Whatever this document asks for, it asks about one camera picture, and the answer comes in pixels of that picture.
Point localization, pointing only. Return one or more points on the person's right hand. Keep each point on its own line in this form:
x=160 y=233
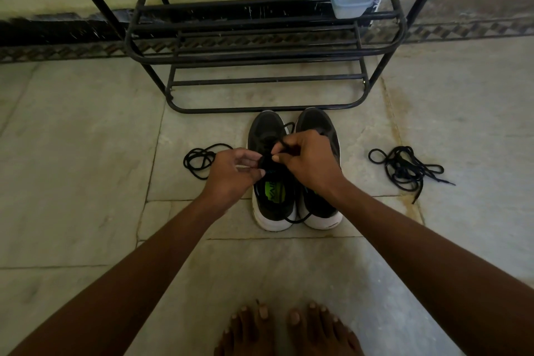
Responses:
x=315 y=164

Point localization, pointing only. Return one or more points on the person's left hand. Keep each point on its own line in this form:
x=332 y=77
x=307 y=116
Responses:
x=227 y=180

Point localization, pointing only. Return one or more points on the person's right thumb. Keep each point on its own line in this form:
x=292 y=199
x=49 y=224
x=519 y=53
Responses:
x=281 y=157

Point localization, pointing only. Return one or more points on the person's left thumb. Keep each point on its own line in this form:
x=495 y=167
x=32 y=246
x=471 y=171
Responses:
x=255 y=174

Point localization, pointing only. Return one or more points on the person's left forearm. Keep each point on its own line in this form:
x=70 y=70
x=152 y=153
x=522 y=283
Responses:
x=125 y=280

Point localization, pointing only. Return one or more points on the person's right forearm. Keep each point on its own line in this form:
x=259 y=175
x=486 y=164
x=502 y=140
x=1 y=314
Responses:
x=434 y=268

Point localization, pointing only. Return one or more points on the black sneaker with green insole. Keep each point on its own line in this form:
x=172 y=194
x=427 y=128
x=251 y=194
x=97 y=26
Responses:
x=265 y=128

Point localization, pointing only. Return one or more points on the small loose black shoelace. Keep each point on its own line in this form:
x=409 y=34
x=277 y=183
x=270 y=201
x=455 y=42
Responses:
x=199 y=158

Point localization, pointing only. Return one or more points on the black sneaker with white sole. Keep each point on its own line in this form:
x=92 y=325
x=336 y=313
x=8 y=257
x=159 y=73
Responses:
x=319 y=209

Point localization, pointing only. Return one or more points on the black metal shoe rack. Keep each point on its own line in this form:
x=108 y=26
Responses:
x=267 y=49

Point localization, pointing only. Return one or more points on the large tangled black shoelace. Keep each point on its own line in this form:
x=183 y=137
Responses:
x=404 y=168

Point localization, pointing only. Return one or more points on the person's left foot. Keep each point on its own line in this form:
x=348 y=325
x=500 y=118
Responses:
x=249 y=332

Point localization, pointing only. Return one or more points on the person's foot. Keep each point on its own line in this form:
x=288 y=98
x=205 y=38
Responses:
x=319 y=332
x=249 y=332

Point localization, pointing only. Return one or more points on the person's right foot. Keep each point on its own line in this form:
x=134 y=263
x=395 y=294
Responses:
x=319 y=332

